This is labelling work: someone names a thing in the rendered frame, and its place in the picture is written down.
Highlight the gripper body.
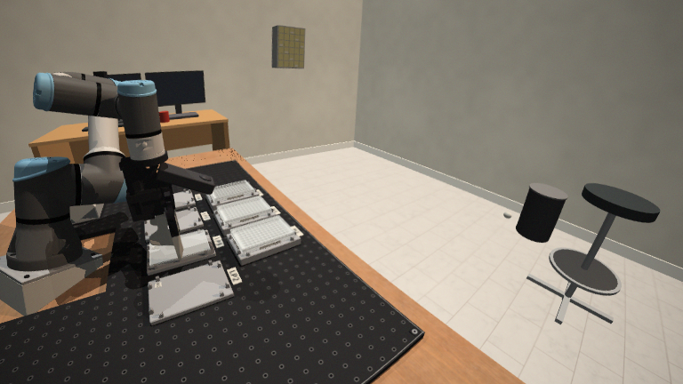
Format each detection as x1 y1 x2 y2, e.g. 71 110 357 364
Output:
119 151 175 222

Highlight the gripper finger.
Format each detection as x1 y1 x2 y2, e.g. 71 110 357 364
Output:
149 197 183 260
149 210 180 233

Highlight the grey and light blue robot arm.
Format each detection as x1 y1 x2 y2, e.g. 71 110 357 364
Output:
6 72 215 271

